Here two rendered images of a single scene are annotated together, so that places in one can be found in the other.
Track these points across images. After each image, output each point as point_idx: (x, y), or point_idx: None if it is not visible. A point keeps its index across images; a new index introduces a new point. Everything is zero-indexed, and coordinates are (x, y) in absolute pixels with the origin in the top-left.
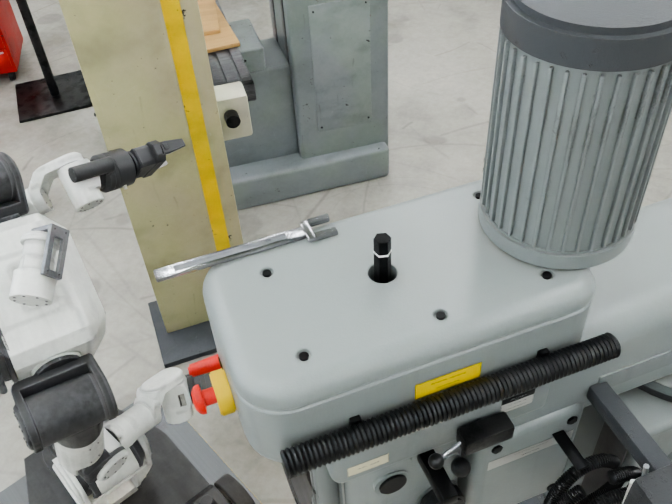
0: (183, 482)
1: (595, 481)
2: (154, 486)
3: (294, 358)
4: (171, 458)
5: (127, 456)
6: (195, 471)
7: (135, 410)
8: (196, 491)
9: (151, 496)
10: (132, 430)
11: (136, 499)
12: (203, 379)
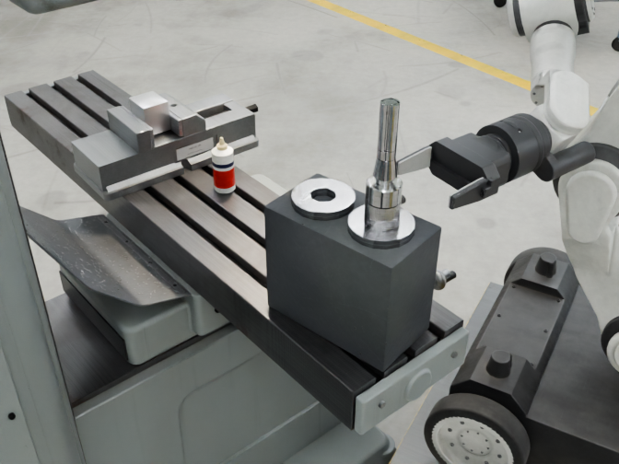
0: (566, 410)
1: None
2: (601, 395)
3: None
4: (616, 435)
5: (508, 20)
6: (564, 428)
7: (556, 58)
8: (538, 404)
9: (592, 383)
10: (535, 46)
11: (608, 375)
12: (514, 116)
